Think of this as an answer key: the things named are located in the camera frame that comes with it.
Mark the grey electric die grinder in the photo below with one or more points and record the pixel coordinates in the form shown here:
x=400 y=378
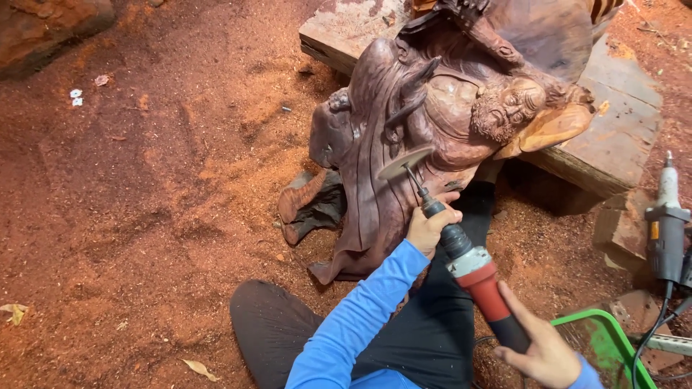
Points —
x=667 y=237

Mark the large reddish rock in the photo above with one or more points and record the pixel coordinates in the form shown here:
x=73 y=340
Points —
x=43 y=32

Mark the person's left hand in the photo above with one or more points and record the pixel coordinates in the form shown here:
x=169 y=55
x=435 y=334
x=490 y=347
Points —
x=424 y=231

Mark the red black die grinder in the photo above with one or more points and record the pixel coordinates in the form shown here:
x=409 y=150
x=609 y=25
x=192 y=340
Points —
x=477 y=276

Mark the dry yellow leaf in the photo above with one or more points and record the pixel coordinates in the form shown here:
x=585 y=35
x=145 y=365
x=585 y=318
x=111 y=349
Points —
x=15 y=312
x=199 y=369

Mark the person's right hand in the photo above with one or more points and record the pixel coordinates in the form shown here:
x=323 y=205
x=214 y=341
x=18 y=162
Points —
x=546 y=351

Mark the person's left fingers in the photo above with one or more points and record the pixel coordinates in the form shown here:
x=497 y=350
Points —
x=447 y=218

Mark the rough wooden block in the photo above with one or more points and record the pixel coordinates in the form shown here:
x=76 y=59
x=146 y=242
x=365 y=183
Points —
x=621 y=229

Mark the green plastic chair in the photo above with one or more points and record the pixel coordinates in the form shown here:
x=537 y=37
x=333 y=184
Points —
x=606 y=346

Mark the person's legs in dark trousers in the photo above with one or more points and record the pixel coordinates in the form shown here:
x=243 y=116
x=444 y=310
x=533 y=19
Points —
x=432 y=335

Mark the perforated metal bar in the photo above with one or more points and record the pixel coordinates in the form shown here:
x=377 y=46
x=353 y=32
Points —
x=670 y=344

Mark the carved brown wooden sculpture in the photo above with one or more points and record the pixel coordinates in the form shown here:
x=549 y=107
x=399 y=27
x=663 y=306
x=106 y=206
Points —
x=378 y=210

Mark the flat reddish wood board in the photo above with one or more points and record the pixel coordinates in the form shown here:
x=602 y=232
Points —
x=638 y=316

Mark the thick weathered wooden beam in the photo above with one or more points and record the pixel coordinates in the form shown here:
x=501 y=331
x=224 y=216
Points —
x=621 y=124

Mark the small carved wood piece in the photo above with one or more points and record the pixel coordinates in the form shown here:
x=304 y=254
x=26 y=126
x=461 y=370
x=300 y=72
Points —
x=313 y=208

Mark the white paper scraps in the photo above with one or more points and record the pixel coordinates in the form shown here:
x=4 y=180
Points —
x=76 y=97

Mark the pale crumpled scrap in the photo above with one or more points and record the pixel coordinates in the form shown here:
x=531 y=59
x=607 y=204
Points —
x=101 y=80

